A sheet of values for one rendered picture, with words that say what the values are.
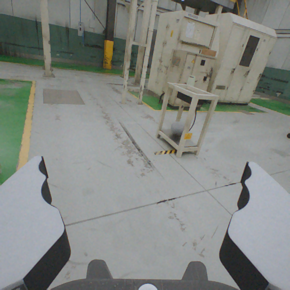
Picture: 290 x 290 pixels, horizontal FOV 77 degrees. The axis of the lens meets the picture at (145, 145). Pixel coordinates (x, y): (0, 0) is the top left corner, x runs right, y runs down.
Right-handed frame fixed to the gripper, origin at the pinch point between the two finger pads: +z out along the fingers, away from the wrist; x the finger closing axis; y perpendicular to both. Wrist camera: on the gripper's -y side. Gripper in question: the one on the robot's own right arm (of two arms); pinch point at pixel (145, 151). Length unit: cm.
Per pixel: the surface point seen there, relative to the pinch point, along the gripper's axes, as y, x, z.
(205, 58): 6, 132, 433
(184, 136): 84, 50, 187
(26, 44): -7, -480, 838
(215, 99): 42, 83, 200
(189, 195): 114, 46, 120
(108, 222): 104, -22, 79
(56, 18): -107, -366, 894
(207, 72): 36, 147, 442
